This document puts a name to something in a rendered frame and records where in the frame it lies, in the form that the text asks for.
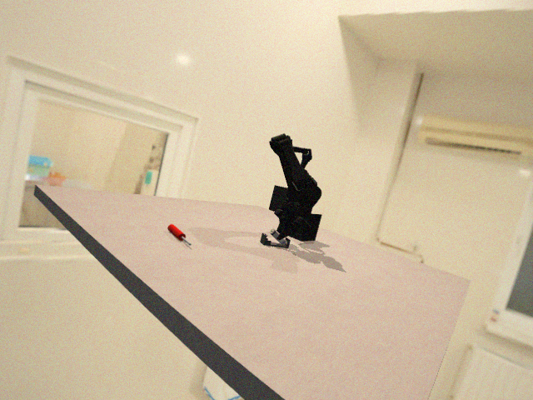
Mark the red-handled screwdriver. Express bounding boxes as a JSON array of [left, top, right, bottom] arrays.
[[167, 224, 192, 246]]

